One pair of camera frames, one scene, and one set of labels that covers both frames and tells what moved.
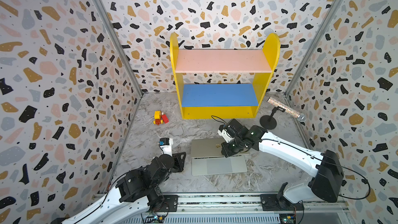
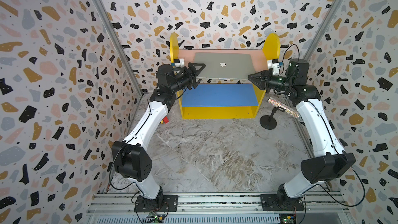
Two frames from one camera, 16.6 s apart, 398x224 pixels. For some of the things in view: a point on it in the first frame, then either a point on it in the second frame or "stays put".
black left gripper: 177,158 -> 192,79
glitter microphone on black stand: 269,122 stays put
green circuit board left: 156,219 stays put
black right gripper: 225,152 -> 264,83
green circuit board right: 287,218 stays put
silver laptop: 207,158 -> 225,66
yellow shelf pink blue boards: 222,84 stays put
